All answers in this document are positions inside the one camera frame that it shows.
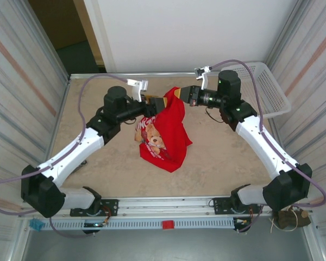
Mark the red t-shirt with bear print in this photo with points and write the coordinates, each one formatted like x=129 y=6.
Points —
x=174 y=127

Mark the white perforated plastic basket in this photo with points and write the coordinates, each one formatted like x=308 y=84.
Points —
x=271 y=89

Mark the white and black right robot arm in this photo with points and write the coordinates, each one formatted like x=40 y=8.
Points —
x=266 y=146

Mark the black controller board green light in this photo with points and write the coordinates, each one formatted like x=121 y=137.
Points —
x=92 y=224

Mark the small red block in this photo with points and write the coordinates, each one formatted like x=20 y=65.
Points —
x=168 y=225

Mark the blue tape piece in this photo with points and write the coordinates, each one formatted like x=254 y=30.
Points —
x=36 y=224

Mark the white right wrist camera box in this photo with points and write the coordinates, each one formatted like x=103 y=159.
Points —
x=204 y=74

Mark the white door frame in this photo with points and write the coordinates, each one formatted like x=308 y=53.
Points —
x=97 y=32

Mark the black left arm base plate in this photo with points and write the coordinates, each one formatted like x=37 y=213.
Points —
x=111 y=206

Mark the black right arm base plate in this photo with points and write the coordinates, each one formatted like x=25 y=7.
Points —
x=221 y=205

